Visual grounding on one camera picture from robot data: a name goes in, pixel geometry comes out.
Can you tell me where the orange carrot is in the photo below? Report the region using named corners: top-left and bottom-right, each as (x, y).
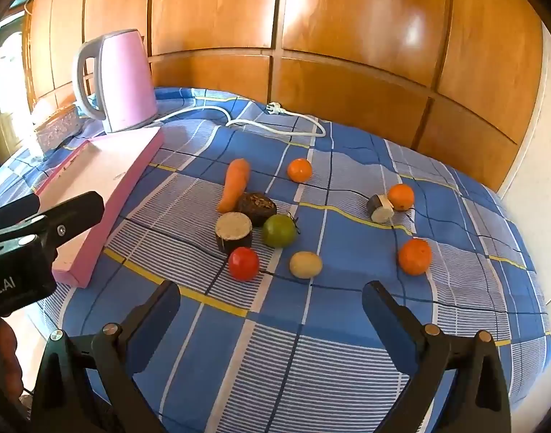
top-left (216, 158), bottom-right (251, 214)

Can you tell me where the silver embossed tissue box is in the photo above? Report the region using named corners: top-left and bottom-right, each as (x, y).
top-left (32, 99), bottom-right (82, 150)

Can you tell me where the pink-edged white tray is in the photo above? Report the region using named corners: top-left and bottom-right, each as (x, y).
top-left (34, 126), bottom-right (165, 288)

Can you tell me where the small cut wood piece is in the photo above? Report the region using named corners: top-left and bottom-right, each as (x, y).
top-left (366, 194), bottom-right (395, 223)

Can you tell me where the person's left hand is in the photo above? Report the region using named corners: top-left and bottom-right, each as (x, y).
top-left (0, 318), bottom-right (23, 400)

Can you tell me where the wooden glass door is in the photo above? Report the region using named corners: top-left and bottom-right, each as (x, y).
top-left (0, 9), bottom-right (37, 163)

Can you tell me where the pink electric kettle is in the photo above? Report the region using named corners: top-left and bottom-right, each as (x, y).
top-left (72, 29), bottom-right (159, 134)

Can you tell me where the small brown potato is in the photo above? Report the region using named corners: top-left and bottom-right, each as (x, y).
top-left (289, 251), bottom-right (324, 279)

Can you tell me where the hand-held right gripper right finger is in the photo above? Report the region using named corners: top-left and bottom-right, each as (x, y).
top-left (361, 280), bottom-right (513, 433)

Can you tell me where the red tomato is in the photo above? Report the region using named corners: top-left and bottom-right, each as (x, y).
top-left (228, 246), bottom-right (261, 281)

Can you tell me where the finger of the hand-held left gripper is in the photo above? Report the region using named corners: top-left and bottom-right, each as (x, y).
top-left (0, 191), bottom-right (106, 261)
top-left (0, 194), bottom-right (44, 234)

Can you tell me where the dark brown avocado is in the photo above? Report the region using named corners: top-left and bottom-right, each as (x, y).
top-left (238, 192), bottom-right (277, 227)

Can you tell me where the wooden wardrobe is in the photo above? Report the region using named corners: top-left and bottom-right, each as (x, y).
top-left (23, 0), bottom-right (542, 192)

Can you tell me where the blue plaid cloth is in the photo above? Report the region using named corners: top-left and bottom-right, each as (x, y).
top-left (0, 87), bottom-right (551, 433)

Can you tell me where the white power cord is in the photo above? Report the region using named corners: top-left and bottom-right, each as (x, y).
top-left (151, 101), bottom-right (327, 139)

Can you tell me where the orange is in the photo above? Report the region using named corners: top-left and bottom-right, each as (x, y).
top-left (287, 158), bottom-right (313, 183)
top-left (397, 238), bottom-right (433, 277)
top-left (387, 183), bottom-right (415, 212)

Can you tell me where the green lime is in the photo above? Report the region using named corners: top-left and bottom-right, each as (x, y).
top-left (262, 214), bottom-right (299, 249)

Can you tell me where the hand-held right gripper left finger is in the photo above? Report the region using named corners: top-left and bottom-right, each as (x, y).
top-left (32, 280), bottom-right (181, 433)

